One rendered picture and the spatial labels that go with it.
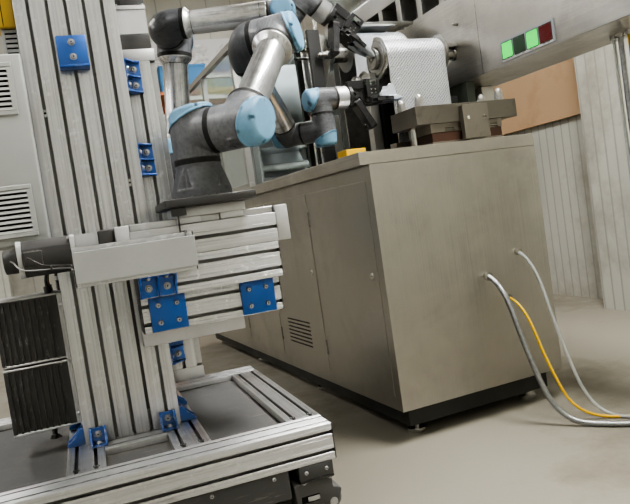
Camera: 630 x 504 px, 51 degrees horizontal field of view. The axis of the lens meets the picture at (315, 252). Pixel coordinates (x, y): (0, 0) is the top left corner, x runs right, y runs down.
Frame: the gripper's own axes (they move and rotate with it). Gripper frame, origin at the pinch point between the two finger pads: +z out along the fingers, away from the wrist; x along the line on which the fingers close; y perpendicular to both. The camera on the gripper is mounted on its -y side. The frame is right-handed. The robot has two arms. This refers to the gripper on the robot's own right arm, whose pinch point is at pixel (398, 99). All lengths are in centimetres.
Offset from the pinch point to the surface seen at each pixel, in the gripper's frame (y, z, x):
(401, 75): 8.2, 2.3, -0.3
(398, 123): -9.4, -6.5, -8.6
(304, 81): 17.7, -15.1, 44.0
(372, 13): 50, 30, 62
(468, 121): -12.6, 11.7, -21.9
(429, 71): 9.0, 14.0, -0.3
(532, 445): -109, -4, -52
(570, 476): -109, -11, -74
